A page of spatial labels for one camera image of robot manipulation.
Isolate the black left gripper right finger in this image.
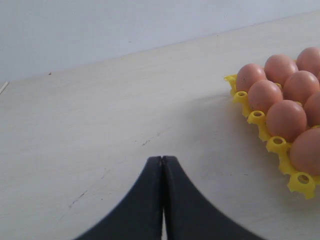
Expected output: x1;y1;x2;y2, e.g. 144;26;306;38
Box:
162;156;260;240

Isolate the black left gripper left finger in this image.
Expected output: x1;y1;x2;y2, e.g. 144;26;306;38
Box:
77;156;163;240

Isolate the yellow plastic egg tray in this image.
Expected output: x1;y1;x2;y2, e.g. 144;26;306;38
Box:
224;74;320;200

